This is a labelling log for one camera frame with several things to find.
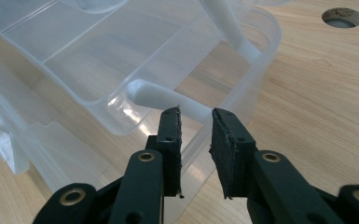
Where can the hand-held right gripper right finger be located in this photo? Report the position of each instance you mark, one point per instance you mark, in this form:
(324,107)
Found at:
(231,155)

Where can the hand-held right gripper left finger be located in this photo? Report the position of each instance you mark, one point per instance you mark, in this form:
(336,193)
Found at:
(170,149)

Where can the translucent tiered plastic storage box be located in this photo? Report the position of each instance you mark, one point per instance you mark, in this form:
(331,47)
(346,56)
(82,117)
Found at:
(105,62)

